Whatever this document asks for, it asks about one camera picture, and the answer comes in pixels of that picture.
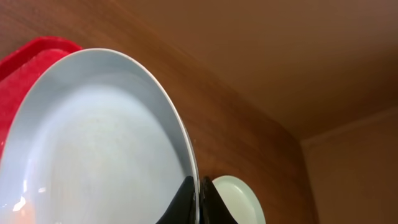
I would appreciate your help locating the red plastic serving tray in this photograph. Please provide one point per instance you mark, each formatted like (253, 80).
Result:
(20, 70)

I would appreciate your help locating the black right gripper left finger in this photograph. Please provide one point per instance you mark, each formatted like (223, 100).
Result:
(181, 210)

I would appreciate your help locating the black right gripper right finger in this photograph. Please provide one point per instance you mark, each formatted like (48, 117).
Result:
(212, 207)

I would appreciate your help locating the light blue plate red stain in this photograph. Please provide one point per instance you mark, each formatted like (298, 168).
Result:
(95, 140)

